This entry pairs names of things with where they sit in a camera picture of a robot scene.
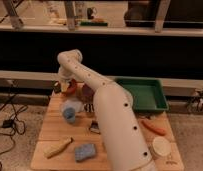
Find red bowl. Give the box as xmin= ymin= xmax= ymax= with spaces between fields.
xmin=61 ymin=79 xmax=77 ymax=95

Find green plastic tray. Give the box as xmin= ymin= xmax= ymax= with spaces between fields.
xmin=116 ymin=78 xmax=168 ymax=113

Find orange sausage toy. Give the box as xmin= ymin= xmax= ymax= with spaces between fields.
xmin=141 ymin=120 xmax=166 ymax=136

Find clear bottle blue cap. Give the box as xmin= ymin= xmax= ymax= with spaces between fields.
xmin=60 ymin=100 xmax=83 ymax=124

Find black metal clip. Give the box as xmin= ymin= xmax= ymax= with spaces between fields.
xmin=89 ymin=121 xmax=100 ymax=134

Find black cables at right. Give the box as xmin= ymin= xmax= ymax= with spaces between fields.
xmin=186 ymin=80 xmax=203 ymax=114

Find blue sponge cloth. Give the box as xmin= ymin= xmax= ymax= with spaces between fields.
xmin=75 ymin=143 xmax=96 ymax=162

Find brown round object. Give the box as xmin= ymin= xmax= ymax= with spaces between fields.
xmin=81 ymin=85 xmax=94 ymax=102

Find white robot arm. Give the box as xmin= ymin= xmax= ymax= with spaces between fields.
xmin=57 ymin=49 xmax=158 ymax=171

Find black cables on floor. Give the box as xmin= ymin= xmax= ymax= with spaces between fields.
xmin=0 ymin=83 xmax=30 ymax=171

